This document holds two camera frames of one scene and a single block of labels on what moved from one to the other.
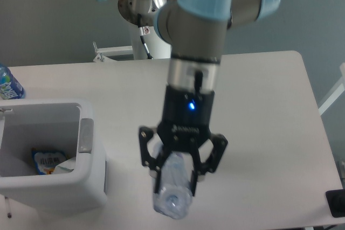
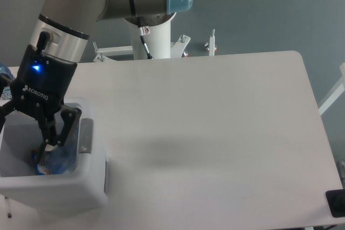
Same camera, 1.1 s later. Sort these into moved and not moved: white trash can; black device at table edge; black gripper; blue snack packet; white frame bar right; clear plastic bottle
Moved: black gripper; clear plastic bottle
Not moved: black device at table edge; white frame bar right; blue snack packet; white trash can
